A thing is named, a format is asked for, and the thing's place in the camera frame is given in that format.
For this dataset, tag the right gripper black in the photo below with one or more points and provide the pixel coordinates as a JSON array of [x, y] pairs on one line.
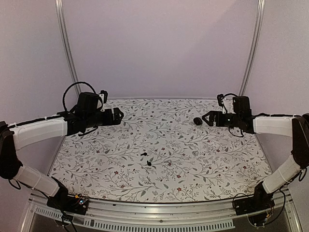
[[213, 118]]

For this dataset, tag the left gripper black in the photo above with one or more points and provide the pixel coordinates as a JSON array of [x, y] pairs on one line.
[[117, 121]]

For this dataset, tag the purple earbud charging case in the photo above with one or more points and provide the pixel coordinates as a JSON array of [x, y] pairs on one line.
[[198, 121]]

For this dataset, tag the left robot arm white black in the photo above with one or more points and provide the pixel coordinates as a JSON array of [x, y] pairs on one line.
[[14, 137]]

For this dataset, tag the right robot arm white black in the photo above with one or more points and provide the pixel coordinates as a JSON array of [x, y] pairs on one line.
[[293, 126]]

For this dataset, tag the floral table mat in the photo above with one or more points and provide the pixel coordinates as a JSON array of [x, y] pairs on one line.
[[107, 163]]

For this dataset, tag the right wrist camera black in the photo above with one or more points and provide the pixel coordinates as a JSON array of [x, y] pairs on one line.
[[220, 99]]

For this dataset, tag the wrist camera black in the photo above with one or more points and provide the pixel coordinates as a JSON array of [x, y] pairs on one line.
[[220, 99], [104, 95]]

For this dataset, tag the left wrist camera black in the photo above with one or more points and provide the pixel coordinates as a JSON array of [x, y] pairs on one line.
[[104, 95]]

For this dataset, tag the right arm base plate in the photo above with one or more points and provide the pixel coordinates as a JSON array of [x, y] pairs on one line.
[[253, 205]]

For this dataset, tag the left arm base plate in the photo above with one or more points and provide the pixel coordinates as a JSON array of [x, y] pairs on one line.
[[76, 204]]

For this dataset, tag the aluminium front rail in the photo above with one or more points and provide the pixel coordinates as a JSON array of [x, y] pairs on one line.
[[211, 216]]

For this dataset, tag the right aluminium corner post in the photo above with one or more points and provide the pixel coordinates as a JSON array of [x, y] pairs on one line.
[[254, 45]]

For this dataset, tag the aluminium corner post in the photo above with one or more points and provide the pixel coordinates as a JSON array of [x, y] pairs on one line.
[[65, 39], [254, 45]]

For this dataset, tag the left aluminium corner post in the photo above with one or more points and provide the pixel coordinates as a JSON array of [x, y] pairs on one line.
[[65, 39]]

